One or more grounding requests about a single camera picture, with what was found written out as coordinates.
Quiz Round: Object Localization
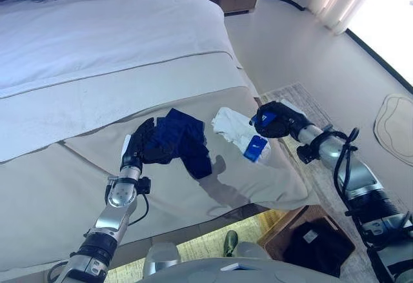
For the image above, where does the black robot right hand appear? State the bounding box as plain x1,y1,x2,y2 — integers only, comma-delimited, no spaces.
250,99,308,139

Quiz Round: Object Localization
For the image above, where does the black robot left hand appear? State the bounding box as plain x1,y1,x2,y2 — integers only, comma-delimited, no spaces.
121,117,156,171

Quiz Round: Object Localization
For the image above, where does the dark blue garment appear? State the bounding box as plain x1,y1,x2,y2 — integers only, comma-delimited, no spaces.
141,107,214,181

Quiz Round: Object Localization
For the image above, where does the white garment with blue tag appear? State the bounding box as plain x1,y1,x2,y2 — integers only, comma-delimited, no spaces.
210,106,277,165

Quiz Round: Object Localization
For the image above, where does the black garment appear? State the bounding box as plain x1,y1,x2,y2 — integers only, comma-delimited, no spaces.
283,219,356,278

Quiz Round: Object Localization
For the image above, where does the large bed, beige cover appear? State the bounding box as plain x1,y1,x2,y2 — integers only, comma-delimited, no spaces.
0,84,319,275

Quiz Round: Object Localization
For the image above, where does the brown wicker basket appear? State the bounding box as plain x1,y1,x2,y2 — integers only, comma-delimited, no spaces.
256,204,358,280

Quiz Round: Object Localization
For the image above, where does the grey striped area rug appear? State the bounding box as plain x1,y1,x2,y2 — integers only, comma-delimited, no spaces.
257,81,413,283

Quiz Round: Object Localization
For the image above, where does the small beige outlined floor mat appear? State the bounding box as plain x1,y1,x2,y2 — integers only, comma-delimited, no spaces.
373,92,413,168

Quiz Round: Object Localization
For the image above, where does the grey robot torso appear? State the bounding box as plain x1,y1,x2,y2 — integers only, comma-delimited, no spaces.
134,256,327,283

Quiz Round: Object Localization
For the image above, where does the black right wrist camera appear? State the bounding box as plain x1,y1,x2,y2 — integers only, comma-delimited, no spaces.
296,143,319,165

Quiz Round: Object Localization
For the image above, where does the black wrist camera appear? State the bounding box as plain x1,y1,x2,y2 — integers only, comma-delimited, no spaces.
137,176,152,196
296,143,319,165

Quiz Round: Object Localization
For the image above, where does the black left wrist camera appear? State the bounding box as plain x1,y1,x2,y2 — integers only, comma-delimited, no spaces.
137,176,152,196

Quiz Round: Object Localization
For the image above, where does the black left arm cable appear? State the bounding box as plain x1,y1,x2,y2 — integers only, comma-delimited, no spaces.
47,192,150,280

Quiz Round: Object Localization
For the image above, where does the black window frame strip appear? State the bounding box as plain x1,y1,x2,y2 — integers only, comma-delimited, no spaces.
344,27,413,91

